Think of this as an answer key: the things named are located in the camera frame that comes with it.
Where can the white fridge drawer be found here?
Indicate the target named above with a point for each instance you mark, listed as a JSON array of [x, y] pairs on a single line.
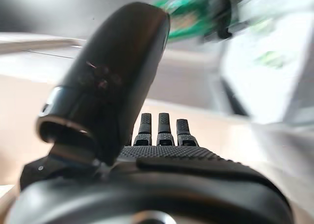
[[282, 91]]

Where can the tall green drink can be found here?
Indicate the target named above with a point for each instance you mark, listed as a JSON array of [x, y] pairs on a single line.
[[189, 20]]

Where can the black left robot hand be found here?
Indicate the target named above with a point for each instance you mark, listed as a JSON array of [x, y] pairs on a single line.
[[110, 74]]

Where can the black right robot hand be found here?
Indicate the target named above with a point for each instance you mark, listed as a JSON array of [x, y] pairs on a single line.
[[224, 12]]

